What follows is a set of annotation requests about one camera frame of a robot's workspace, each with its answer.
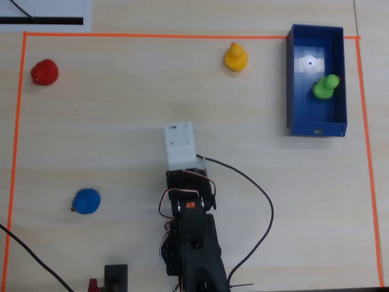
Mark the orange tape strip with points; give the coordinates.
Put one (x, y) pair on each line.
(152, 35)
(367, 152)
(16, 146)

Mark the blue plastic box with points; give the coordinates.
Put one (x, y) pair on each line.
(304, 100)

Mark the white camera box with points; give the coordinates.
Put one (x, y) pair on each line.
(179, 143)

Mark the red clamp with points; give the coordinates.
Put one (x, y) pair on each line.
(92, 286)

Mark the red rubber duck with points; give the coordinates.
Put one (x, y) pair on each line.
(45, 73)

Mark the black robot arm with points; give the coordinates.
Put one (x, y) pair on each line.
(194, 237)

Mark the yellow rubber duck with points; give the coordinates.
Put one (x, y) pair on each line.
(235, 59)

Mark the green rubber duck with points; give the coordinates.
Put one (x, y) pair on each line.
(323, 88)

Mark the white paper with black bar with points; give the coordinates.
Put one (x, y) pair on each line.
(60, 9)

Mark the blue rubber duck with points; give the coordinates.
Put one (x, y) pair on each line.
(86, 202)

